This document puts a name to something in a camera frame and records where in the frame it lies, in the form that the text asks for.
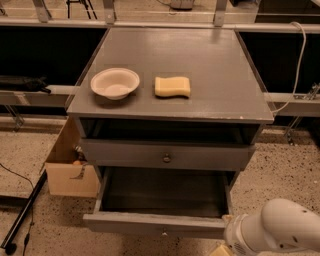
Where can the white paper bowl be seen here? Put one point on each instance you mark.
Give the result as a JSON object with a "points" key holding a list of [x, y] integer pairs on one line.
{"points": [[115, 83]]}

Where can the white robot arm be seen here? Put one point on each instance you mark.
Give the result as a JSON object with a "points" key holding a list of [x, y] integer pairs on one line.
{"points": [[282, 226]]}

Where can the black bag on rail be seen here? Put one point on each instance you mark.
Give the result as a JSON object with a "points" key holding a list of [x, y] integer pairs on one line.
{"points": [[23, 83]]}

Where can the yellow sponge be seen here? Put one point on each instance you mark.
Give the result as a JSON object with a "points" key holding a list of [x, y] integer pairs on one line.
{"points": [[172, 86]]}

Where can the grey wooden drawer cabinet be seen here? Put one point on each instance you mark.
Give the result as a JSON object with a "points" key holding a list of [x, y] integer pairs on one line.
{"points": [[226, 105]]}

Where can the grey drawer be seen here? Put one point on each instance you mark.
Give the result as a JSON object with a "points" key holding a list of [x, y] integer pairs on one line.
{"points": [[163, 202], [170, 155]]}

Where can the grey top drawer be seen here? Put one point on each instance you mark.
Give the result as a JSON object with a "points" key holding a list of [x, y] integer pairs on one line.
{"points": [[170, 155]]}

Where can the black pole on floor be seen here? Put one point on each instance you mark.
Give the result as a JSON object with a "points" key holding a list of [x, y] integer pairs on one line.
{"points": [[26, 207]]}

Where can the cardboard box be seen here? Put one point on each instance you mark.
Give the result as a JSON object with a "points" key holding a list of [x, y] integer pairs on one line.
{"points": [[69, 174]]}

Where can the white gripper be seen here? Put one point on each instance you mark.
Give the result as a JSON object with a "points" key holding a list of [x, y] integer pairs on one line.
{"points": [[234, 234]]}

